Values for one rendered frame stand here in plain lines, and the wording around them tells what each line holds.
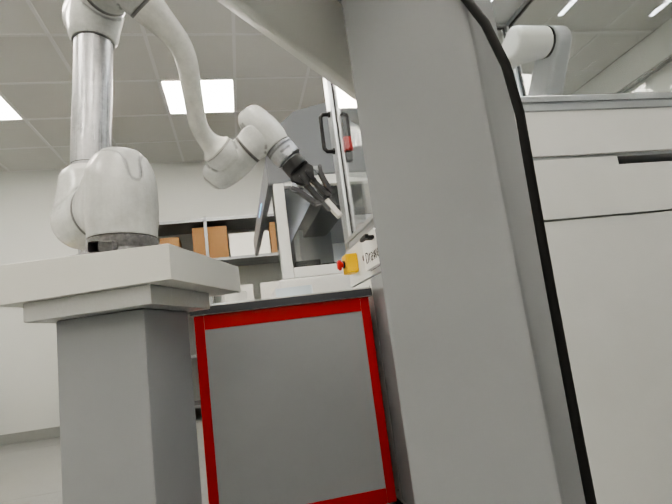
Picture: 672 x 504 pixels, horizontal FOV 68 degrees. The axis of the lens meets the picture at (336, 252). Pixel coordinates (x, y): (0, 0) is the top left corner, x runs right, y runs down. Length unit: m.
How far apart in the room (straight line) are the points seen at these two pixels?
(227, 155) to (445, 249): 1.21
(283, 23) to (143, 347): 0.72
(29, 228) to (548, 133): 5.59
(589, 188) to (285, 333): 0.95
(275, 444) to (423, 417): 1.20
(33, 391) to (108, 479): 4.89
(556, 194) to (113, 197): 0.97
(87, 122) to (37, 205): 4.79
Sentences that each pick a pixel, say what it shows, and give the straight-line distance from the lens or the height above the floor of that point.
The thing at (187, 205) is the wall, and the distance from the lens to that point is 5.90.
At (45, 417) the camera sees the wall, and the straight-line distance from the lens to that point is 5.99.
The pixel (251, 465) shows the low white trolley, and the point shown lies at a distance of 1.63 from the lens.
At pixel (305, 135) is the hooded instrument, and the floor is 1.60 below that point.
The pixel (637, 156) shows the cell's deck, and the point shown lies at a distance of 1.39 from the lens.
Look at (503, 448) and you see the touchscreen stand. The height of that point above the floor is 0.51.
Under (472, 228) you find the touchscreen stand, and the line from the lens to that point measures 0.43.
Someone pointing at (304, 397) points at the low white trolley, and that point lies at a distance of 1.62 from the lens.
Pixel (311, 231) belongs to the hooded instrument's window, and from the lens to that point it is 2.40.
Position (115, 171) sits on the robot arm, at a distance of 1.22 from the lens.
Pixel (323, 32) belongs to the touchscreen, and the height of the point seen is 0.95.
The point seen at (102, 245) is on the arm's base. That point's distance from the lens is 1.14.
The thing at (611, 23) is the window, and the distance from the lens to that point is 1.52.
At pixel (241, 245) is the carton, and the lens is 5.29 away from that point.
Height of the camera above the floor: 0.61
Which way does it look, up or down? 10 degrees up
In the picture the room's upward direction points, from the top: 7 degrees counter-clockwise
